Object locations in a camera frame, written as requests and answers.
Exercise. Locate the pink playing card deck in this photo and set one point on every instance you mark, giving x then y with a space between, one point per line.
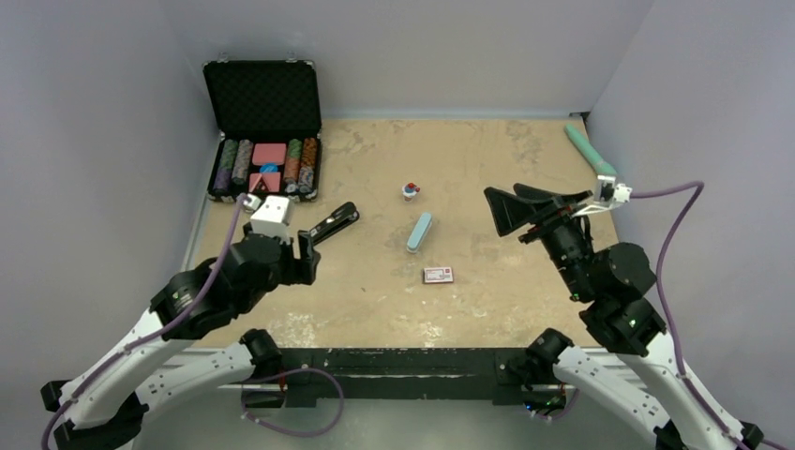
269 153

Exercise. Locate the small cupcake toy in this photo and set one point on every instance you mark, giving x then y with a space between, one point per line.
409 191

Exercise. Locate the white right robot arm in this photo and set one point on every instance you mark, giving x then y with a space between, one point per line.
670 407

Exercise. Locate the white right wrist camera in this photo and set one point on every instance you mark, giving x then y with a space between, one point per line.
609 194

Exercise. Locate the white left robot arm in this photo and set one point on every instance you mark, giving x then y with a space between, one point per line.
107 406

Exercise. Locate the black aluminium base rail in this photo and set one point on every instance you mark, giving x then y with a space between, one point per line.
503 376

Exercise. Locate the mint green tube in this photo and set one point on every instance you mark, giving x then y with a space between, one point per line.
591 155

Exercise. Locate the blue dealer button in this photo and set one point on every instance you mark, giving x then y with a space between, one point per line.
269 168

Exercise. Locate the black poker chip case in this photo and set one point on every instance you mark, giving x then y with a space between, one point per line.
263 101

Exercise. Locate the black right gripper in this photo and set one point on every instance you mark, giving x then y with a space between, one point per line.
509 211

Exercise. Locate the red white staple box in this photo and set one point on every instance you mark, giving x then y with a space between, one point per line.
438 275

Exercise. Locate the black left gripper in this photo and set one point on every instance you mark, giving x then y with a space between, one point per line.
301 270

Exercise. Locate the light blue stapler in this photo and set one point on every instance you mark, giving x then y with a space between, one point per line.
419 232

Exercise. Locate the black stapler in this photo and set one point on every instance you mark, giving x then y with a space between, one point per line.
341 218

